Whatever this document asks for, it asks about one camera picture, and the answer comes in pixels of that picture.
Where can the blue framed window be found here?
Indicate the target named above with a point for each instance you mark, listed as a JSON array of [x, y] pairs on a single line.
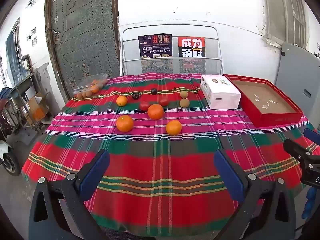
[[12, 47]]

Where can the white metal mesh rack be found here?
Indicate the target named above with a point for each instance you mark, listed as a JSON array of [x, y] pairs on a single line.
[[130, 67]]

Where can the orange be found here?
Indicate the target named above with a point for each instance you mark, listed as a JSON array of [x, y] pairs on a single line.
[[173, 127], [155, 111], [121, 100], [124, 123]]

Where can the white tissue pack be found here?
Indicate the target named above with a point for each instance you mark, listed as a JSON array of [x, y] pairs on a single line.
[[220, 97]]

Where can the dark blue cookbook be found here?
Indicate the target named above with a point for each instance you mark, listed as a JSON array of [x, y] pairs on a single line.
[[155, 47]]

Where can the dark purple plum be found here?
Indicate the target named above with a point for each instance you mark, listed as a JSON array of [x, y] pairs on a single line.
[[153, 91], [135, 95]]

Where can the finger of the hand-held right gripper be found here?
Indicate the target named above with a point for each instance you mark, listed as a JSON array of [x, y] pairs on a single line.
[[311, 135], [295, 150]]

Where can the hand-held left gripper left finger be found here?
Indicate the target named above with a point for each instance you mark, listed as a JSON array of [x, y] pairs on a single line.
[[96, 172]]

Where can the small mandarin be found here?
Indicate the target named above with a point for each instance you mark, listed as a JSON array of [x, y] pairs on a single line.
[[95, 81], [94, 88]]

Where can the clear plastic clamshell box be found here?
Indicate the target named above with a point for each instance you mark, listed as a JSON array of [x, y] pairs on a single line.
[[81, 87]]

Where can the barred window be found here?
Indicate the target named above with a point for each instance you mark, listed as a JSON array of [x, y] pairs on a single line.
[[292, 12]]

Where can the red and black book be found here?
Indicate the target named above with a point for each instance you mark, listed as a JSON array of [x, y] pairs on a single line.
[[191, 46]]

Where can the clear plastic spoon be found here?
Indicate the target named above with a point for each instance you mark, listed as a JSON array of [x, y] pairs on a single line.
[[265, 105], [255, 97], [273, 101]]

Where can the green studded metal door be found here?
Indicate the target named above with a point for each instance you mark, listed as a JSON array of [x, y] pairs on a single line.
[[82, 30]]

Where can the brown cardboard carton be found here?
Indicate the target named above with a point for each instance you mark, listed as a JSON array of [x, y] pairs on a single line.
[[35, 105]]

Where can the red cardboard box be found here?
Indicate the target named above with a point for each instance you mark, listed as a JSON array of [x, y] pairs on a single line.
[[280, 120]]

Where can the plaid tablecloth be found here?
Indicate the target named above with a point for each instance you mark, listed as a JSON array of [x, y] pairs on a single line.
[[160, 170]]

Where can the pile of small brown fruits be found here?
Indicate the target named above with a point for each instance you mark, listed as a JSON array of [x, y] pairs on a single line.
[[86, 93]]

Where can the brown kiwi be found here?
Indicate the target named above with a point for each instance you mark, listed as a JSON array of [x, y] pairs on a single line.
[[184, 94], [184, 103]]

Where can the red tomato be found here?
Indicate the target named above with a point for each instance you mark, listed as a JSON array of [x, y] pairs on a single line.
[[144, 105], [163, 101]]

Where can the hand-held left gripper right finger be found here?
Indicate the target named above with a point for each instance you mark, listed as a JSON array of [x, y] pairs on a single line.
[[228, 175]]

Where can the person's right hand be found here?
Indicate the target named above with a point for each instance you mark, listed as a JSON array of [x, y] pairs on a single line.
[[308, 202]]

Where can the metal workbench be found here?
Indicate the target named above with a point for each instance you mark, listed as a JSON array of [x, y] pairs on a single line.
[[18, 87]]

